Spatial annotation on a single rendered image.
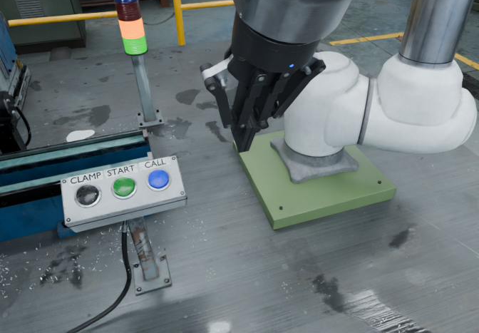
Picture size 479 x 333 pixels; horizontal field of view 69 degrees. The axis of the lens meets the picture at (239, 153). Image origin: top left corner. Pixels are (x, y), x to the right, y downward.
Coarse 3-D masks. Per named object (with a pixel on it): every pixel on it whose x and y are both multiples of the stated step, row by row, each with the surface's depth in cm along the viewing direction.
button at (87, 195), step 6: (84, 186) 49; (90, 186) 49; (78, 192) 49; (84, 192) 49; (90, 192) 49; (96, 192) 49; (78, 198) 48; (84, 198) 48; (90, 198) 48; (96, 198) 49; (84, 204) 48; (90, 204) 48
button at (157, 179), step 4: (152, 172) 51; (156, 172) 51; (160, 172) 52; (164, 172) 52; (148, 176) 51; (152, 176) 51; (156, 176) 51; (160, 176) 51; (164, 176) 51; (148, 180) 51; (152, 180) 51; (156, 180) 51; (160, 180) 51; (164, 180) 51; (168, 180) 52; (152, 184) 51; (156, 184) 51; (160, 184) 51; (164, 184) 51; (156, 188) 51
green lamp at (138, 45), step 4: (144, 36) 94; (124, 40) 92; (128, 40) 92; (132, 40) 92; (136, 40) 92; (140, 40) 93; (144, 40) 94; (124, 44) 94; (128, 44) 92; (132, 44) 92; (136, 44) 93; (140, 44) 93; (144, 44) 94; (128, 48) 93; (132, 48) 93; (136, 48) 93; (140, 48) 94; (144, 48) 95; (128, 52) 94; (132, 52) 94; (136, 52) 94; (140, 52) 94
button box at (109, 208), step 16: (160, 160) 53; (176, 160) 54; (80, 176) 50; (96, 176) 51; (112, 176) 51; (128, 176) 51; (144, 176) 52; (176, 176) 52; (64, 192) 49; (112, 192) 50; (144, 192) 51; (160, 192) 51; (176, 192) 51; (64, 208) 48; (80, 208) 48; (96, 208) 49; (112, 208) 49; (128, 208) 49; (144, 208) 51; (160, 208) 53; (80, 224) 49; (96, 224) 51
